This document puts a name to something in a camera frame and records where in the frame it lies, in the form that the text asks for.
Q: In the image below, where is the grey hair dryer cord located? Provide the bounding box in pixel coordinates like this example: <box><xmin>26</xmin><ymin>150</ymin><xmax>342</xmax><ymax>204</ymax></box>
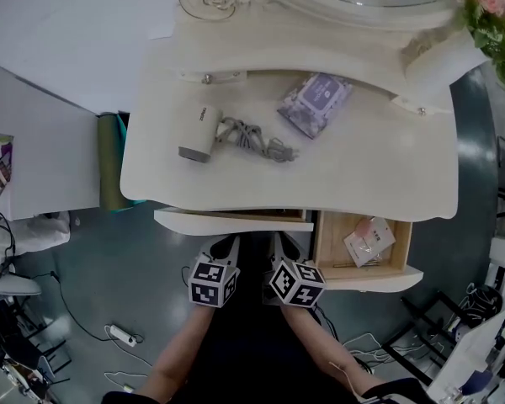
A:
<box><xmin>216</xmin><ymin>116</ymin><xmax>300</xmax><ymax>164</ymax></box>

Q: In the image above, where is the white power strip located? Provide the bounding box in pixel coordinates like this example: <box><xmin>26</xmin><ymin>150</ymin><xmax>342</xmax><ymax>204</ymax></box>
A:
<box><xmin>109</xmin><ymin>324</ymin><xmax>138</xmax><ymax>348</ymax></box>

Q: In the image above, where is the black floor cable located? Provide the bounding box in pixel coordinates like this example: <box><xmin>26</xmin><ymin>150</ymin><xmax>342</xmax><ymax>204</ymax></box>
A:
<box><xmin>8</xmin><ymin>267</ymin><xmax>111</xmax><ymax>341</ymax></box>

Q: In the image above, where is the black and white backpack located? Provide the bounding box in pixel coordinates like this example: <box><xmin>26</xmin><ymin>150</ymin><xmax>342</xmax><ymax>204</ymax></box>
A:
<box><xmin>465</xmin><ymin>284</ymin><xmax>504</xmax><ymax>328</ymax></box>

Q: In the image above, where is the white work table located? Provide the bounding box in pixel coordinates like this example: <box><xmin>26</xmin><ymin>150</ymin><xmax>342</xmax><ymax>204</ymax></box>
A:
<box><xmin>427</xmin><ymin>307</ymin><xmax>505</xmax><ymax>404</ymax></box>

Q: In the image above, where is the white hair dryer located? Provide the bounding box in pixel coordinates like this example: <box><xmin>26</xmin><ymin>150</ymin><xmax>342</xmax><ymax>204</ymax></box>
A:
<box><xmin>178</xmin><ymin>102</ymin><xmax>225</xmax><ymax>163</ymax></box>

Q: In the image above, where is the tangle of white cables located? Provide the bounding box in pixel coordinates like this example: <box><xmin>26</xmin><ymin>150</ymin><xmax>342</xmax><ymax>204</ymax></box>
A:
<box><xmin>343</xmin><ymin>332</ymin><xmax>405</xmax><ymax>369</ymax></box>

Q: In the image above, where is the white dressing table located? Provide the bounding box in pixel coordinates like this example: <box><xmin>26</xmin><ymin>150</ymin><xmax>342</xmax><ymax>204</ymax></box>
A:
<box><xmin>120</xmin><ymin>0</ymin><xmax>460</xmax><ymax>226</ymax></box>

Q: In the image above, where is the oval white-framed mirror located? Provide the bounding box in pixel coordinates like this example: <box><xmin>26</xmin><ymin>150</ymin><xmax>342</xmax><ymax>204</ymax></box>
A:
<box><xmin>243</xmin><ymin>0</ymin><xmax>460</xmax><ymax>31</ymax></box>

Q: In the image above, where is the olive rolled mat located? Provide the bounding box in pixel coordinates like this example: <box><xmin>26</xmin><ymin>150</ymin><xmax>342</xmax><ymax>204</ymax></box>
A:
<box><xmin>95</xmin><ymin>112</ymin><xmax>134</xmax><ymax>212</ymax></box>

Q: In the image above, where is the wooden drawer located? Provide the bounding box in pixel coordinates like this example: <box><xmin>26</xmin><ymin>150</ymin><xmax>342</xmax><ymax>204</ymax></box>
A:
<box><xmin>312</xmin><ymin>209</ymin><xmax>425</xmax><ymax>292</ymax></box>
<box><xmin>153</xmin><ymin>206</ymin><xmax>315</xmax><ymax>237</ymax></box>

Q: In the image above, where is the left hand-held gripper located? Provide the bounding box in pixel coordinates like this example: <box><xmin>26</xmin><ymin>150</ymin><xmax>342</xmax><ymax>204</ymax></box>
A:
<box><xmin>188</xmin><ymin>234</ymin><xmax>242</xmax><ymax>310</ymax></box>

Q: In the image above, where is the person's left forearm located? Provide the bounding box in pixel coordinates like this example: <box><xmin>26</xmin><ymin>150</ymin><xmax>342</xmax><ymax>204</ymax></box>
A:
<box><xmin>145</xmin><ymin>305</ymin><xmax>215</xmax><ymax>399</ymax></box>

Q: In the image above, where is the black metal stand frame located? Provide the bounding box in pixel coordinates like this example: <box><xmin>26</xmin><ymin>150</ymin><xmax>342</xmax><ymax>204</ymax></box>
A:
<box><xmin>380</xmin><ymin>290</ymin><xmax>481</xmax><ymax>386</ymax></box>

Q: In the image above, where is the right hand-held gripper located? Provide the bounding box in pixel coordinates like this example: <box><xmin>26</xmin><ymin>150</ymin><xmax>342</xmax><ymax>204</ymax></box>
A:
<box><xmin>268</xmin><ymin>232</ymin><xmax>327</xmax><ymax>309</ymax></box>

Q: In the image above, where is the person's black outfit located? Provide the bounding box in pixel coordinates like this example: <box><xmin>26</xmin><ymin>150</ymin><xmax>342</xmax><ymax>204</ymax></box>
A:
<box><xmin>100</xmin><ymin>233</ymin><xmax>437</xmax><ymax>404</ymax></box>

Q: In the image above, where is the pink and white flower bouquet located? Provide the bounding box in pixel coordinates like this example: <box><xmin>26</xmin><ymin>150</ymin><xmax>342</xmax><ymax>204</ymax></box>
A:
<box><xmin>435</xmin><ymin>0</ymin><xmax>505</xmax><ymax>86</ymax></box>

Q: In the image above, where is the white plastic bag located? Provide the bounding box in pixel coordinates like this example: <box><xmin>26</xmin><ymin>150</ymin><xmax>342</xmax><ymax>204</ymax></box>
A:
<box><xmin>0</xmin><ymin>210</ymin><xmax>72</xmax><ymax>257</ymax></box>

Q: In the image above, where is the purple wet wipes pack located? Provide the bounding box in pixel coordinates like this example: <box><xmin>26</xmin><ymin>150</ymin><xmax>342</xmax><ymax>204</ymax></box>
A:
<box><xmin>276</xmin><ymin>72</ymin><xmax>354</xmax><ymax>141</ymax></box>

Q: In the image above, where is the person's right forearm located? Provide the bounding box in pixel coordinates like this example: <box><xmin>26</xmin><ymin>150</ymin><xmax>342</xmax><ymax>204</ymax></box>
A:
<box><xmin>279</xmin><ymin>303</ymin><xmax>384</xmax><ymax>395</ymax></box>

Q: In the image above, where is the pink and white sachet packet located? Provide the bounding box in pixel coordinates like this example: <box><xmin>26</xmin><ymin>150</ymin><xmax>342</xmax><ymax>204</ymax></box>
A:
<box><xmin>343</xmin><ymin>216</ymin><xmax>396</xmax><ymax>268</ymax></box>

